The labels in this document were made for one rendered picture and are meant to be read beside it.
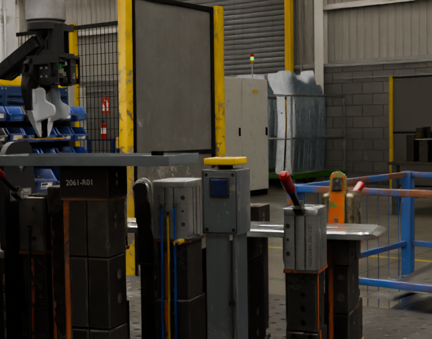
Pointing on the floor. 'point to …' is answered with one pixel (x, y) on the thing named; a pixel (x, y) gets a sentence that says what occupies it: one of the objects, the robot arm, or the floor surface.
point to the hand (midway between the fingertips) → (40, 130)
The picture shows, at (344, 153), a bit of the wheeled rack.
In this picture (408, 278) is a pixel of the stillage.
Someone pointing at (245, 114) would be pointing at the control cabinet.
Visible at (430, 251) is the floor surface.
